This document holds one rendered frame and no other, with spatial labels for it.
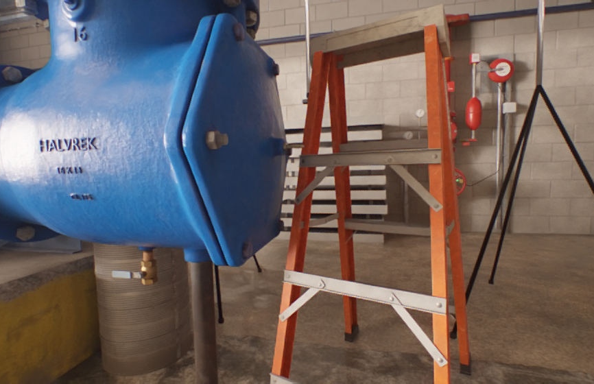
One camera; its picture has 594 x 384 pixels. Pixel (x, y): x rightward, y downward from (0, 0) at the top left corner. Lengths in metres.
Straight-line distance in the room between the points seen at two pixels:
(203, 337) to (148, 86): 0.65
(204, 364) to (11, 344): 0.73
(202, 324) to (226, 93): 0.61
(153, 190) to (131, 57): 0.28
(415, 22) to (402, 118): 3.13
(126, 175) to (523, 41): 4.30
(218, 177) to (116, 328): 0.98
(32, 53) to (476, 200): 6.91
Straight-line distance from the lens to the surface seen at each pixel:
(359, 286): 0.81
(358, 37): 0.96
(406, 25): 0.92
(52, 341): 1.59
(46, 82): 0.87
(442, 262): 0.76
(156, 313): 1.40
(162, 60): 0.70
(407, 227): 1.13
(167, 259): 1.36
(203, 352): 0.98
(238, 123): 0.63
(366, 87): 4.07
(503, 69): 4.16
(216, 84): 0.61
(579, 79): 4.64
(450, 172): 1.03
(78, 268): 1.59
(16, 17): 7.01
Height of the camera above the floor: 0.79
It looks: 4 degrees down
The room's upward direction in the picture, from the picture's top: 1 degrees counter-clockwise
